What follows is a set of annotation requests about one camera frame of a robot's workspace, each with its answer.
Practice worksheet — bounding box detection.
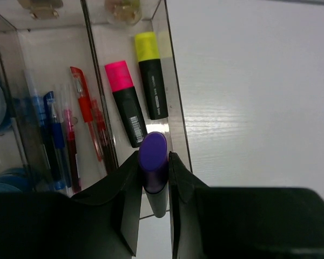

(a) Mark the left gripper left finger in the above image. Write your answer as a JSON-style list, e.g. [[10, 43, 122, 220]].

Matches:
[[0, 153, 142, 258]]

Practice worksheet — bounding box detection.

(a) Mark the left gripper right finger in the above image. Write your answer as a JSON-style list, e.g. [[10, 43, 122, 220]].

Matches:
[[168, 152, 324, 258]]

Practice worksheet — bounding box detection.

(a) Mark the pink gel pen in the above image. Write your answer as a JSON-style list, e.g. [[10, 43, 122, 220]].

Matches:
[[62, 101, 82, 194]]

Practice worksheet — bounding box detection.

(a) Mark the purple highlighter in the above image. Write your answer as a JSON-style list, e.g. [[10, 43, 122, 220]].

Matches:
[[138, 132, 168, 218]]

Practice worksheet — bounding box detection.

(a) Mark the blue capped pen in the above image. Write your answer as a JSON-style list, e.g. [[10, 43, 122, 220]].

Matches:
[[43, 91, 71, 188]]

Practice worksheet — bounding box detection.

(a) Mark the red gel pen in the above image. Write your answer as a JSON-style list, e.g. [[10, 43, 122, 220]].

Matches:
[[70, 66, 103, 162], [91, 99, 115, 174]]

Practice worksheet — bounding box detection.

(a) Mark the pink highlighter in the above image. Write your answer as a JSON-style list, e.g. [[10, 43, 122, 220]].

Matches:
[[104, 60, 147, 148]]

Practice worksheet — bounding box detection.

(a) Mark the blue refill pen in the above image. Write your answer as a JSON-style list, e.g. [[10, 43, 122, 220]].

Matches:
[[24, 69, 55, 191]]

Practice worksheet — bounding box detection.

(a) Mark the yellow highlighter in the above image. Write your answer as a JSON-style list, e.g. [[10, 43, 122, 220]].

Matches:
[[134, 31, 168, 120]]

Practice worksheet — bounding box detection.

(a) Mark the clear acrylic organizer tray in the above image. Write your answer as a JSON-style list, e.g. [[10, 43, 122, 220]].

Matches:
[[0, 0, 193, 219]]

